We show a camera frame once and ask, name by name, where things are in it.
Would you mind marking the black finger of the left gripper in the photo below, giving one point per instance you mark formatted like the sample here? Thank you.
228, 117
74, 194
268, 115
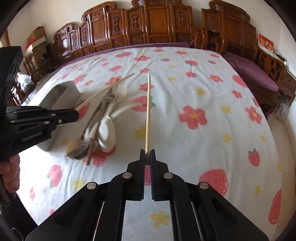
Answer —
61, 116

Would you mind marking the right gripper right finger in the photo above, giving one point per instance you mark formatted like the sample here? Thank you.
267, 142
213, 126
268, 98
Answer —
167, 186

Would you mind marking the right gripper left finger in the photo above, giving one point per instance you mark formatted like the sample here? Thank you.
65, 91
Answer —
128, 186

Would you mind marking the metal fork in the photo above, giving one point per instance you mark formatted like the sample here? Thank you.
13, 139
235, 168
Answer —
78, 146

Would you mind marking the dark brown wooden chopstick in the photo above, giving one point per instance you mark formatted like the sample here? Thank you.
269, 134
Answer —
91, 146

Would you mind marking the white plastic spoon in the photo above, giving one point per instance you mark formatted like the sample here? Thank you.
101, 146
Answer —
106, 130

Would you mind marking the person's left hand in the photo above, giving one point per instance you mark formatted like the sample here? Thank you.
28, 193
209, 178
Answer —
10, 171

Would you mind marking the metal rectangular tray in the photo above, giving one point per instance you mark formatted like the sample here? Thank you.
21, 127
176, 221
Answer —
61, 96

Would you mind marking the cardboard boxes stack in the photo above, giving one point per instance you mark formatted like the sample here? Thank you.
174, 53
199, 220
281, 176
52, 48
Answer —
36, 52

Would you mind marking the floral white tablecloth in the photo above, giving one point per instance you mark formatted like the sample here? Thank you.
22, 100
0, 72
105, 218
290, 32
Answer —
206, 125

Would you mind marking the carved wooden bench backrest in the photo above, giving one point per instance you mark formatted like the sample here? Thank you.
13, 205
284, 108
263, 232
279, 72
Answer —
106, 27

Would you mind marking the purple seat cushion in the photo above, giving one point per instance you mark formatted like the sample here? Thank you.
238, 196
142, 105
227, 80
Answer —
250, 72

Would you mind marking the wooden armchair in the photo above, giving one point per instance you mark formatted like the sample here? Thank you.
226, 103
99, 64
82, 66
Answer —
204, 38

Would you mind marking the red printed box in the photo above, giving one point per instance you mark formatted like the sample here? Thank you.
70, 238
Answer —
265, 43

